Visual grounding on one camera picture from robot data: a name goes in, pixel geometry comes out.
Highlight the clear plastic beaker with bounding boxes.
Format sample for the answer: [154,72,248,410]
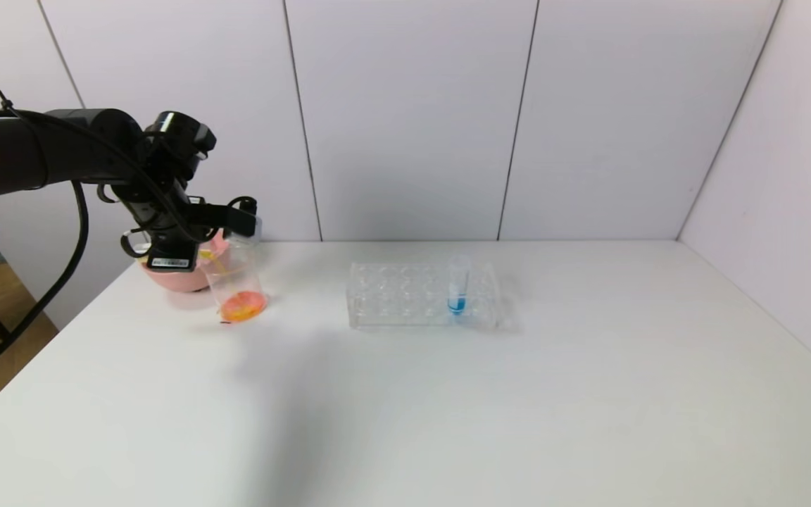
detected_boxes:
[203,243,268,325]

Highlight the pink plastic bowl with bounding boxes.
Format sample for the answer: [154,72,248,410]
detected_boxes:
[139,236,230,293]

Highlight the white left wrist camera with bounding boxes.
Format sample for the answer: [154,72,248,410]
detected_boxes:
[191,197,262,240]

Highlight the test tube with yellow pigment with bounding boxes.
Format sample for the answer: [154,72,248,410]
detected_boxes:
[198,236,260,267]

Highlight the test tube with blue pigment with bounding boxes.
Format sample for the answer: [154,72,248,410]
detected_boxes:
[448,255,472,316]

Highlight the clear plastic test tube rack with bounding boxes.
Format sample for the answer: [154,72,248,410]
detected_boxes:
[347,262,501,330]

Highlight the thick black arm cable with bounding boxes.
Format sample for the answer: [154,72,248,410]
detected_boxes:
[0,182,89,381]

